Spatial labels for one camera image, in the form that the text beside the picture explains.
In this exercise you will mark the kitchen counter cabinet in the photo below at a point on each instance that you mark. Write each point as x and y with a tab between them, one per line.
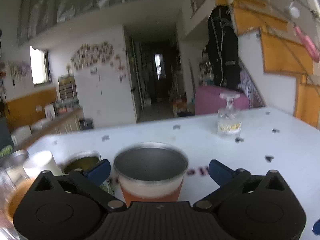
66	123

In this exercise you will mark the upside-down stemmed glass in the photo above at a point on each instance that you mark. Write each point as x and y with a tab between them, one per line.
229	123

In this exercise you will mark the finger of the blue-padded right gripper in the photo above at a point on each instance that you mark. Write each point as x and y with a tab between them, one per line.
230	182

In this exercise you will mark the pink foam padded railing post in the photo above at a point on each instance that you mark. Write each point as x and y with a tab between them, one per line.
305	16

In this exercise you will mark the black trash bin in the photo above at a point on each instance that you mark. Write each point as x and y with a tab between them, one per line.
86	123

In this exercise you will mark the white paper cup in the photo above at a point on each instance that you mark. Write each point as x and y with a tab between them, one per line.
41	161

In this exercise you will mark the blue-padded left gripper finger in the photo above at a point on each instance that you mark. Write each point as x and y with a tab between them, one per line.
88	183

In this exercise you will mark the small drawer organizer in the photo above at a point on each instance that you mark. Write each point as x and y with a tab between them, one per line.
67	87

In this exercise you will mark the photo collage board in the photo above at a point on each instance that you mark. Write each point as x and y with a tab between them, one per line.
89	55

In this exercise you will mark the white cup with brown sleeve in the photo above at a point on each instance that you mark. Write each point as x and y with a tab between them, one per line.
151	172

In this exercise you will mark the black hanging coat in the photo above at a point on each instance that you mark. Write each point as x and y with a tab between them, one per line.
223	49

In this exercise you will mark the steel mug behind jar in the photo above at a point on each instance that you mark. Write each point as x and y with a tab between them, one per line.
13	164

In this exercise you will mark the green cartoon tin can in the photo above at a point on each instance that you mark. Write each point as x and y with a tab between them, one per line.
85	163

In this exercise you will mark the purple sofa chair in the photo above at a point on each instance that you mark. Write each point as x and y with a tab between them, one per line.
208	101

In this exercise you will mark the white box on counter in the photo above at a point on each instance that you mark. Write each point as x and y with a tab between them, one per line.
20	134

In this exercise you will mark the wooden cylinder cup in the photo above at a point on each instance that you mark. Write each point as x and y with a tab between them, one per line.
15	198

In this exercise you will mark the white small appliance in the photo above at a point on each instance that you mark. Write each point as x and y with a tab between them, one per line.
50	112

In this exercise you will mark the glass jar with pink sleeve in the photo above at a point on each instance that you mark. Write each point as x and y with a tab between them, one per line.
7	188

